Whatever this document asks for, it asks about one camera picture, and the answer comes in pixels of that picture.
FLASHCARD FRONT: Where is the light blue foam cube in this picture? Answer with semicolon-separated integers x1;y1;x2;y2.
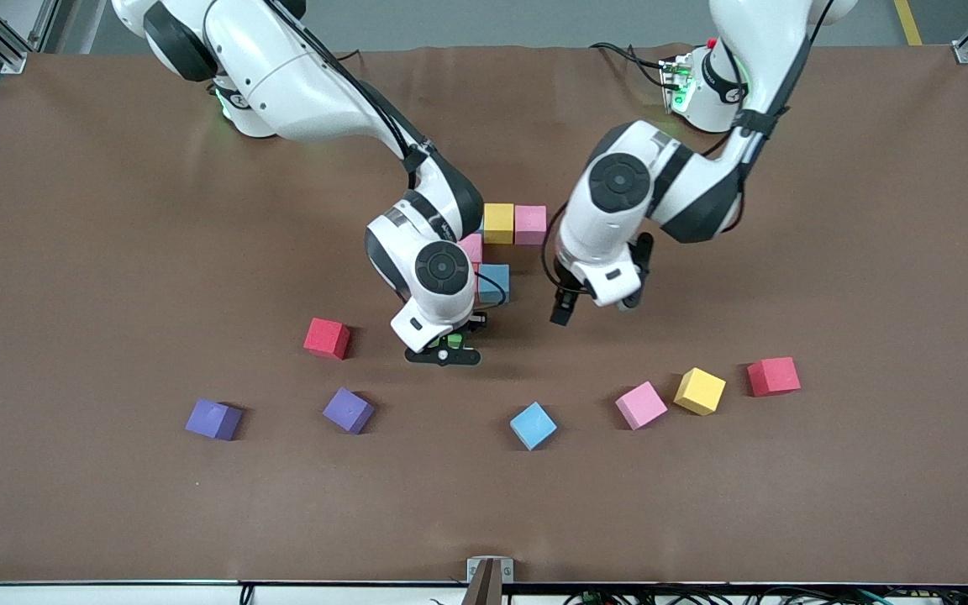
476;263;511;305
509;402;558;451

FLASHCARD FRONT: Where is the yellow foam cube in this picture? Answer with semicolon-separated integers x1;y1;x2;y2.
673;367;727;417
483;203;516;245

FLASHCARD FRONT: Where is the red foam cube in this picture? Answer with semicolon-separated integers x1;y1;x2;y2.
303;318;351;360
746;357;802;397

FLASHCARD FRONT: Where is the left arm base connector panel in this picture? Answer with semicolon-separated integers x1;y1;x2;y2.
659;54;697;115

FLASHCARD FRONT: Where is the purple foam cube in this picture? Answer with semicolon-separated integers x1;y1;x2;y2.
322;387;376;435
185;398;244;442

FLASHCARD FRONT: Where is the brown table mat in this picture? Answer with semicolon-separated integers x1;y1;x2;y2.
0;44;968;586

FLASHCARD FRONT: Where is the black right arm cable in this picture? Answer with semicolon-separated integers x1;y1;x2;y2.
474;267;508;308

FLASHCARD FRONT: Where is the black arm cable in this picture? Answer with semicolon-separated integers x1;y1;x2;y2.
540;214;571;288
474;267;508;308

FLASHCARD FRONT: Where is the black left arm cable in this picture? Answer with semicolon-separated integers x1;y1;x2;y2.
540;214;571;288

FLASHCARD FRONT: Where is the black left base cable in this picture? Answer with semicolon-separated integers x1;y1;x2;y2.
589;42;670;89

